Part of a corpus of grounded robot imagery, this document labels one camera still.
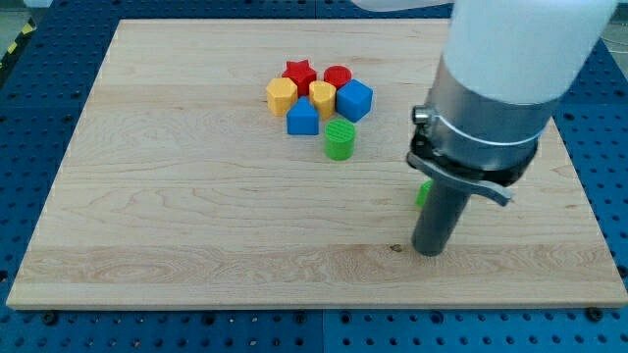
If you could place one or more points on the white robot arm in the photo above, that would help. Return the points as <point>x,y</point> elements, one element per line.
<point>504,67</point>

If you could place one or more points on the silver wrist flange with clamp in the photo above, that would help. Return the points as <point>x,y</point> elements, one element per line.
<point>472,143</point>

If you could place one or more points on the yellow hexagon block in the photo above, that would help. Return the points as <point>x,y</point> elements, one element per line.
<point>281,95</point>

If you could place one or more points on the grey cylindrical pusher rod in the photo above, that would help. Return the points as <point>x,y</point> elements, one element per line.
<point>439,216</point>

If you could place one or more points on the green star block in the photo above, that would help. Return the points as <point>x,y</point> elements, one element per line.
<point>423,193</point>

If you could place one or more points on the green cylinder block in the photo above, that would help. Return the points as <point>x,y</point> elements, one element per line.
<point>339,139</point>

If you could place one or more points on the red cylinder block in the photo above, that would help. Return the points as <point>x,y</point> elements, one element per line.
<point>337,76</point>

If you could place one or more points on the wooden board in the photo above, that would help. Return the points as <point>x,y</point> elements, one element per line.
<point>180,190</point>

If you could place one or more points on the red star block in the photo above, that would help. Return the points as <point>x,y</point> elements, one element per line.
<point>301,74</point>

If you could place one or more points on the blue cube block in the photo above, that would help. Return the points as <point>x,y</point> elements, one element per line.
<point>354,100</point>

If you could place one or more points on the blue triangle block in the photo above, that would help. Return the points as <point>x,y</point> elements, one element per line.
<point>302,118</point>

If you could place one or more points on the yellow heart block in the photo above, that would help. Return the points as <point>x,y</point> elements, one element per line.
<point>322,96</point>

